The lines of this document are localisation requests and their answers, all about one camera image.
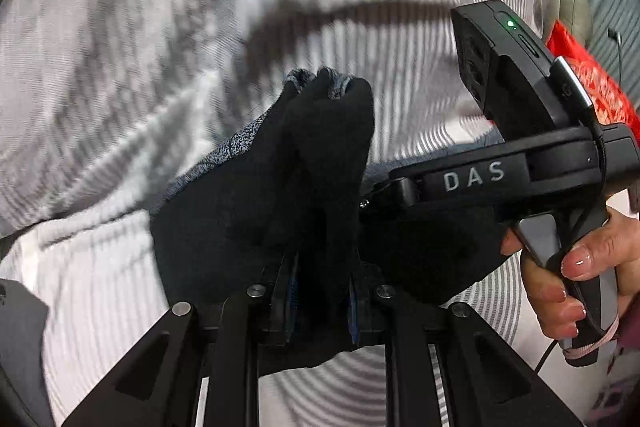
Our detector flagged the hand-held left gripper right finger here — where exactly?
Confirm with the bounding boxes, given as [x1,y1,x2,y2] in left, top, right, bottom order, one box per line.
[347,257,583,427]

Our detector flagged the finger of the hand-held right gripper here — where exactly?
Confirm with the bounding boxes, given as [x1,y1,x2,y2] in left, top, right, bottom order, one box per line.
[359,176,425,210]

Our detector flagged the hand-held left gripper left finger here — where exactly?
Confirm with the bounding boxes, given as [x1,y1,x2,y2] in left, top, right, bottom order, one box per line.
[60,247,301,427]

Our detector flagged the black pants with patterned lining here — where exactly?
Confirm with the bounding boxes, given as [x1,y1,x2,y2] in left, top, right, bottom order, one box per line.
[149,66,506,370]

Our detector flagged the person's right hand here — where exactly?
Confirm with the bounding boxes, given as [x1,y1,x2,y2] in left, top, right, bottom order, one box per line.
[500,210,640,342]

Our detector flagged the red embroidered cushion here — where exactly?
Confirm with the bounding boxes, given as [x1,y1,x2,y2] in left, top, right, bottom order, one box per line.
[492,19,640,142]

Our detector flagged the white striped bed sheet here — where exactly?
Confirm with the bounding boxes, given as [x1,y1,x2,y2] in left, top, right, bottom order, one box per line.
[0,152,546,427]

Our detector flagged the grey shirt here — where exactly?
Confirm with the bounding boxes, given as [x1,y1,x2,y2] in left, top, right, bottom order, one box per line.
[0,277,56,427]

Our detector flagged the grey white striped duvet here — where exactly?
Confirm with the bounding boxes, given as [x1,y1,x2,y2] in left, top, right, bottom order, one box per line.
[0,0,546,233]

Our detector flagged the pink wrist strap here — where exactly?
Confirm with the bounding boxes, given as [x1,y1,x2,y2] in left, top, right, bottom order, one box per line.
[560,312,621,360]

